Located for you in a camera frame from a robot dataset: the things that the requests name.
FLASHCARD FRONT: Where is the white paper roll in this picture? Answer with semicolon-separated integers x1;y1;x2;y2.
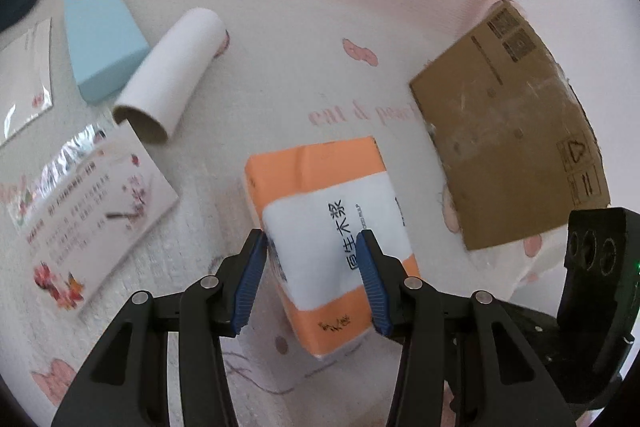
112;8;229;144

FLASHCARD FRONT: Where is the floral card in sleeve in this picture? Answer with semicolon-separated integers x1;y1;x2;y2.
6;121;178;317

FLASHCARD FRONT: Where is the light blue box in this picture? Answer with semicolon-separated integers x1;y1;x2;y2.
63;0;150;104

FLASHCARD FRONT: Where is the orange white tissue pack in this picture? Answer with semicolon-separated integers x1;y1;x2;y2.
245;136;419;359

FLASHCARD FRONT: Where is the brown cardboard box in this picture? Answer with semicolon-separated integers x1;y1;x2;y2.
410;0;611;251

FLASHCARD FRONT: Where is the pink hello kitty bedsheet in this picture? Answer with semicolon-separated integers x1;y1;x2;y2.
1;0;566;426

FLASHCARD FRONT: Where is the dark navy oval case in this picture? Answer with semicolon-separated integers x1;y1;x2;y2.
0;0;38;31

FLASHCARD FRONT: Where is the white card sleeve upper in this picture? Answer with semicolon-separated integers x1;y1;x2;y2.
0;18;53;144

